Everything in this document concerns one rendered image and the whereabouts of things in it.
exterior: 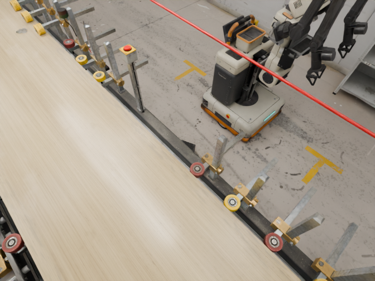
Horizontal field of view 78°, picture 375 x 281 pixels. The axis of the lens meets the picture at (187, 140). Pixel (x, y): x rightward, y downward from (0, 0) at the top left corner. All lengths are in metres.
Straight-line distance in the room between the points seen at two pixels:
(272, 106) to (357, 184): 1.08
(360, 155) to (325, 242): 1.04
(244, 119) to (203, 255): 1.49
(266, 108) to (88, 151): 1.73
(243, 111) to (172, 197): 1.41
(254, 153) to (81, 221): 1.75
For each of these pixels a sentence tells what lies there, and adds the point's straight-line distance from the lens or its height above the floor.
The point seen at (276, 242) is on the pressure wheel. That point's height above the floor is 0.91.
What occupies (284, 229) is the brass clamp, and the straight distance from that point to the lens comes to 1.30.
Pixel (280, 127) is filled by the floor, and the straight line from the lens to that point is 2.75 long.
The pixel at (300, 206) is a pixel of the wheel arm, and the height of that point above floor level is 0.85.
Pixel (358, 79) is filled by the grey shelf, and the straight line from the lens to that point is 3.55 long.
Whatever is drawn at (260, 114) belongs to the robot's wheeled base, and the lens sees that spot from 2.40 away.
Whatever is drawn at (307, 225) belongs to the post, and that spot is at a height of 1.06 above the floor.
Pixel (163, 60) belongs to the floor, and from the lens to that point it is 3.34.
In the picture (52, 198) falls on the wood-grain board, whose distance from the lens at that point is 1.36.
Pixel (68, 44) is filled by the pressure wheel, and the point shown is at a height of 0.90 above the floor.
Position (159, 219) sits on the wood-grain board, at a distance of 1.17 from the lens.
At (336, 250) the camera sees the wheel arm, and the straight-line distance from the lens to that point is 1.43.
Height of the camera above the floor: 2.03
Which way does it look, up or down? 57 degrees down
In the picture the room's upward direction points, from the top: 2 degrees clockwise
